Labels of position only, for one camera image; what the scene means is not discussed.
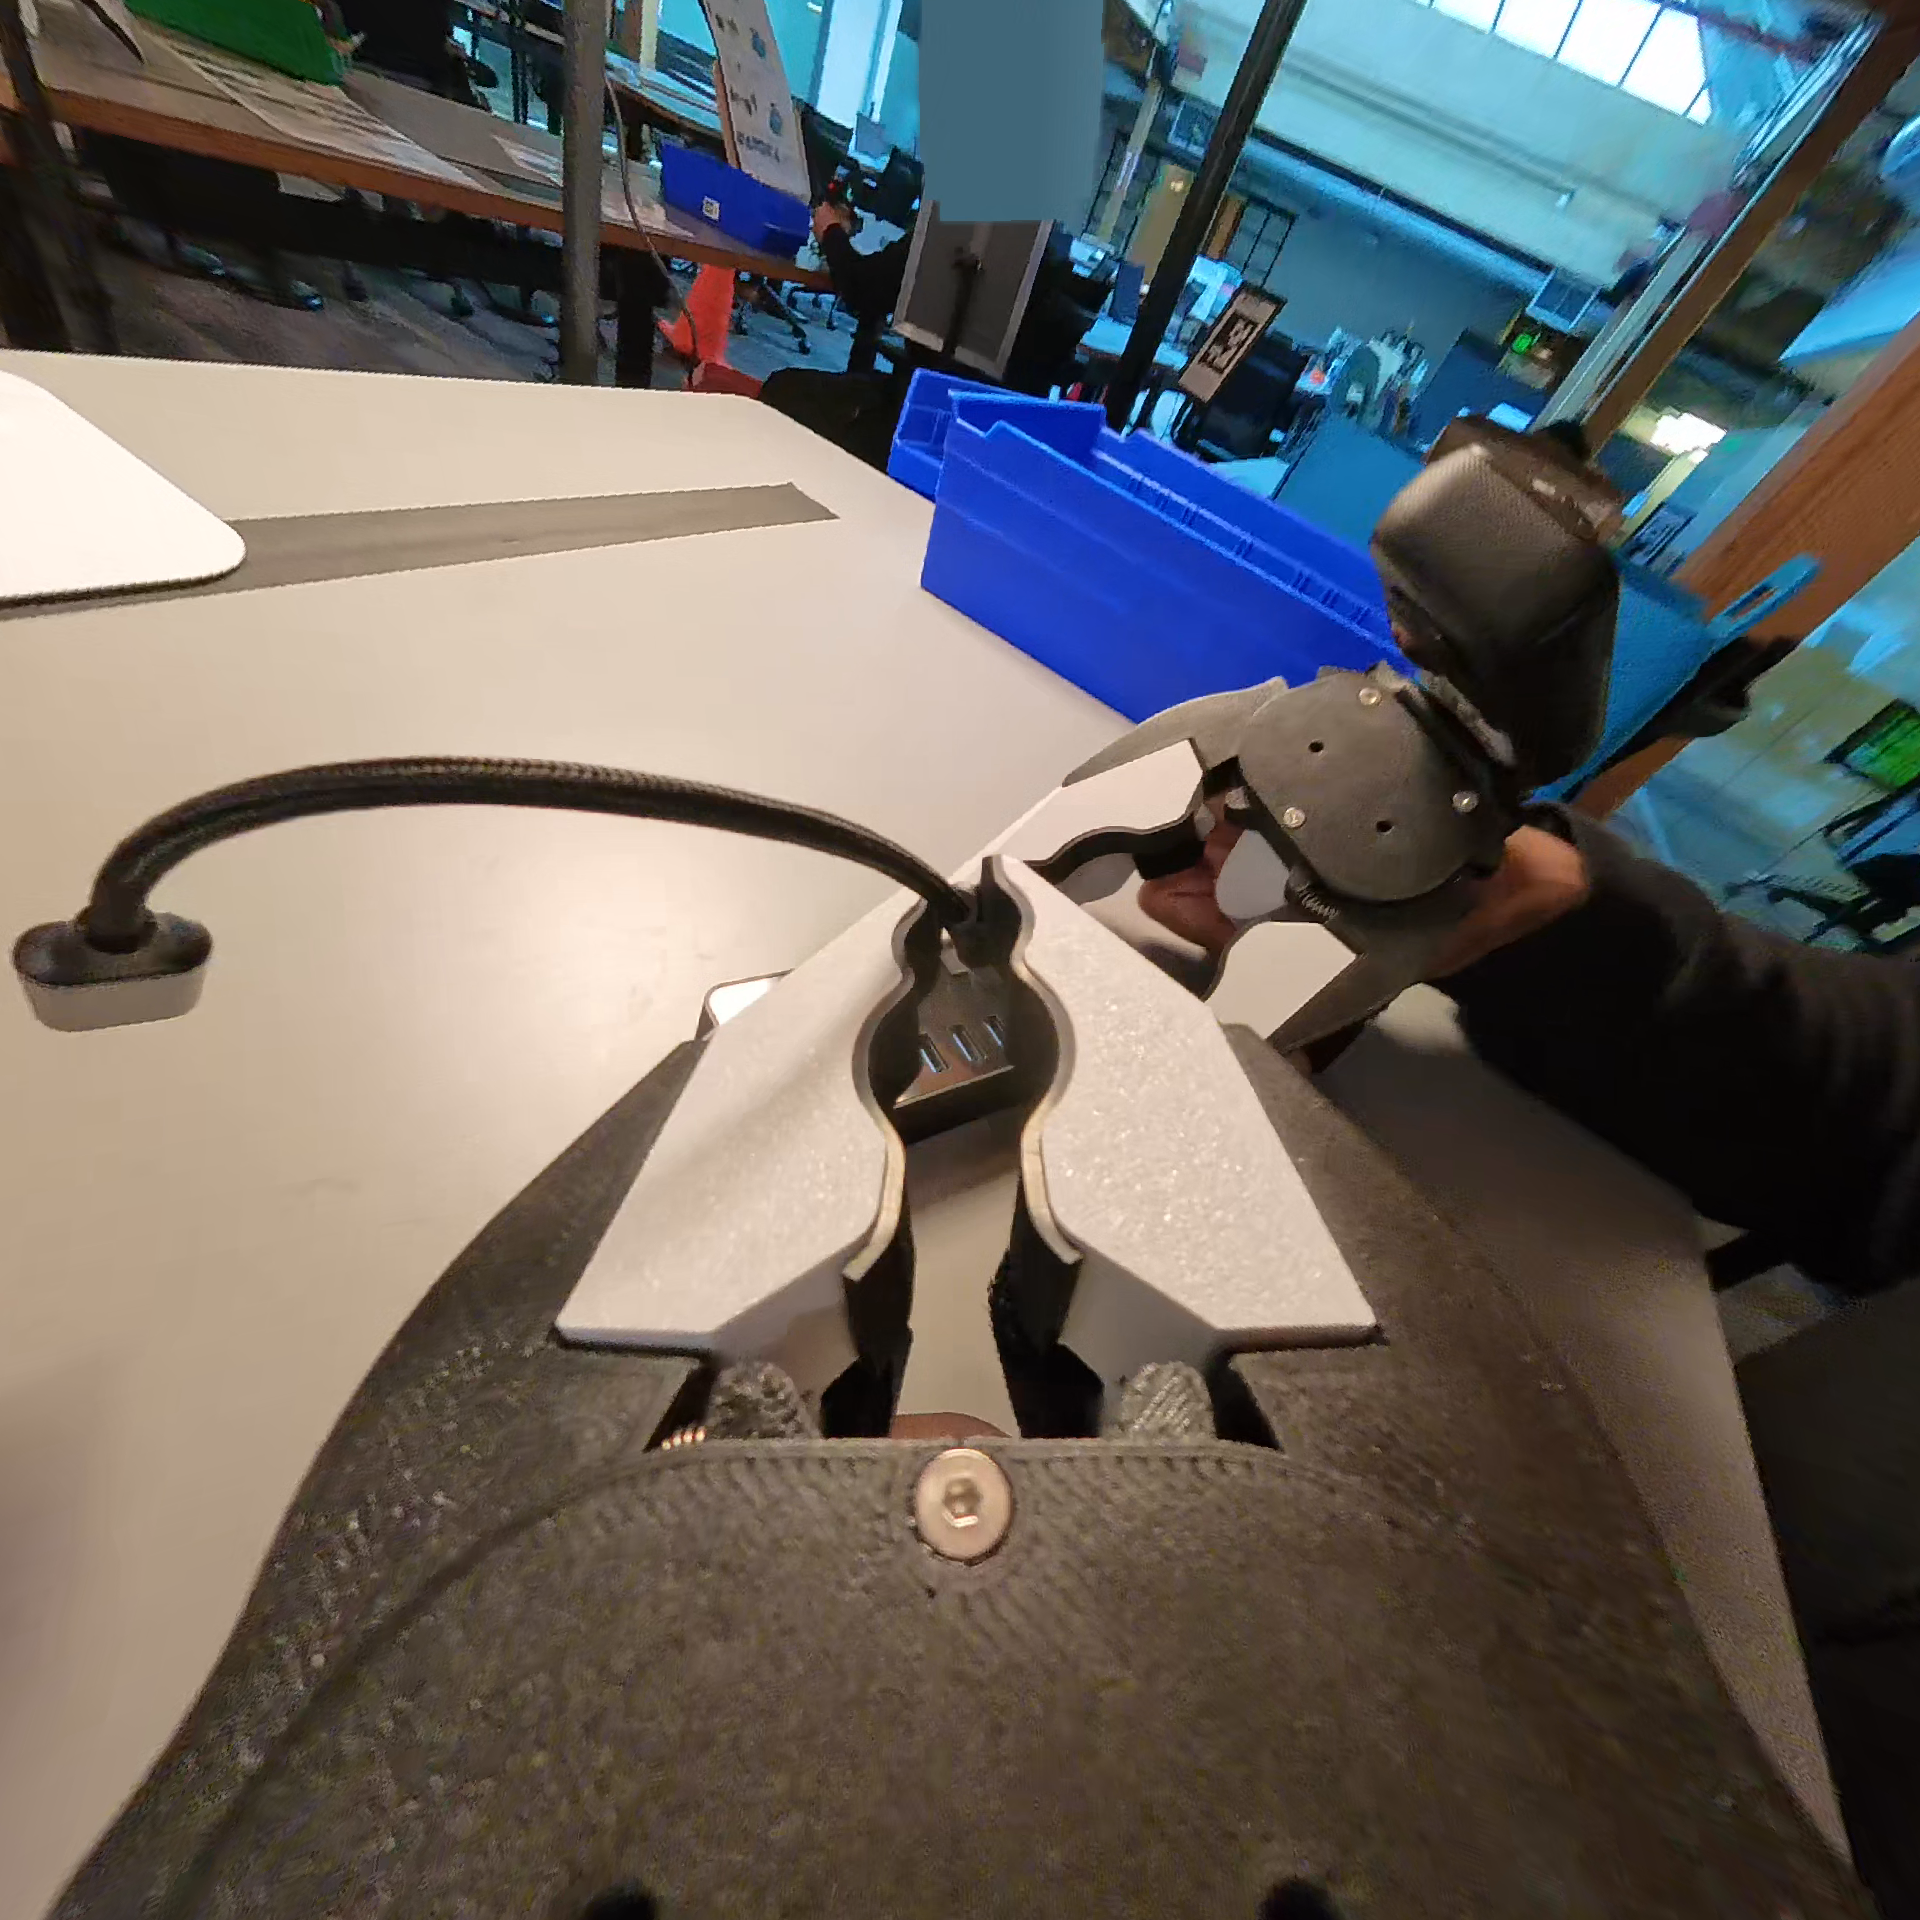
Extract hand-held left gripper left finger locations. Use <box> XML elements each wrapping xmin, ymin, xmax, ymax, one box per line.
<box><xmin>554</xmin><ymin>855</ymin><xmax>1004</xmax><ymax>1434</ymax></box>

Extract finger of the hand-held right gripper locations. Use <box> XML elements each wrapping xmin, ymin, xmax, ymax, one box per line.
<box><xmin>1025</xmin><ymin>817</ymin><xmax>1322</xmax><ymax>1053</ymax></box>
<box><xmin>1061</xmin><ymin>735</ymin><xmax>1220</xmax><ymax>850</ymax></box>

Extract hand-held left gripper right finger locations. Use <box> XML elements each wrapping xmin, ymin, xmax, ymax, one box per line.
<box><xmin>990</xmin><ymin>852</ymin><xmax>1381</xmax><ymax>1434</ymax></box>

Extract black silver USB hub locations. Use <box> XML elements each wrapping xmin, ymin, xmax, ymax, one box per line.
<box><xmin>701</xmin><ymin>900</ymin><xmax>1059</xmax><ymax>1146</ymax></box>

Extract black braided cable grey end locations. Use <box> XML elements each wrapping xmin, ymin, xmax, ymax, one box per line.
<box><xmin>11</xmin><ymin>757</ymin><xmax>1029</xmax><ymax>1034</ymax></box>

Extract person's right forearm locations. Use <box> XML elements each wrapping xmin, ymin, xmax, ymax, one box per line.
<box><xmin>1440</xmin><ymin>810</ymin><xmax>1920</xmax><ymax>1301</ymax></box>

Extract person's right hand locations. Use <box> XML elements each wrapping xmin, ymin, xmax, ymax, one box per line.
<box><xmin>1136</xmin><ymin>823</ymin><xmax>1596</xmax><ymax>992</ymax></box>

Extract blue plastic bin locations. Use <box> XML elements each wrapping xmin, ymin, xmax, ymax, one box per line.
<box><xmin>917</xmin><ymin>392</ymin><xmax>1420</xmax><ymax>727</ymax></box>
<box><xmin>656</xmin><ymin>142</ymin><xmax>816</xmax><ymax>261</ymax></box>
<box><xmin>883</xmin><ymin>367</ymin><xmax>1112</xmax><ymax>500</ymax></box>

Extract black white tag board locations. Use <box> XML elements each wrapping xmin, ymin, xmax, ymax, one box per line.
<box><xmin>1175</xmin><ymin>285</ymin><xmax>1290</xmax><ymax>404</ymax></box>

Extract grey monitor on stand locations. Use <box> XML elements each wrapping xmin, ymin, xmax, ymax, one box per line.
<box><xmin>891</xmin><ymin>217</ymin><xmax>1056</xmax><ymax>381</ymax></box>

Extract black metal pole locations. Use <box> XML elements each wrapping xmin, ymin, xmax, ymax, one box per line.
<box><xmin>1101</xmin><ymin>0</ymin><xmax>1310</xmax><ymax>435</ymax></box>

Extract orange traffic cone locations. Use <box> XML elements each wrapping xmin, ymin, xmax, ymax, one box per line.
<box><xmin>659</xmin><ymin>263</ymin><xmax>769</xmax><ymax>397</ymax></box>

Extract white poster board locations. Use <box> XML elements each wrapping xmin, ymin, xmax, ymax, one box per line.
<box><xmin>701</xmin><ymin>0</ymin><xmax>812</xmax><ymax>198</ymax></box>

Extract grey metal pole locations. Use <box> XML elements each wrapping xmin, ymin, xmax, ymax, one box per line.
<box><xmin>554</xmin><ymin>0</ymin><xmax>609</xmax><ymax>388</ymax></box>

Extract white monitor stand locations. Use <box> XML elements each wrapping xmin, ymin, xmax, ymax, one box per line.
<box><xmin>0</xmin><ymin>371</ymin><xmax>250</xmax><ymax>610</ymax></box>

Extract long wooden workbench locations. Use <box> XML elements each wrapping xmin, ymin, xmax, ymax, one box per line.
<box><xmin>0</xmin><ymin>45</ymin><xmax>833</xmax><ymax>294</ymax></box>

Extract green bin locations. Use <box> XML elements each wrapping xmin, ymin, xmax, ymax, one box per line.
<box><xmin>126</xmin><ymin>0</ymin><xmax>349</xmax><ymax>88</ymax></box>

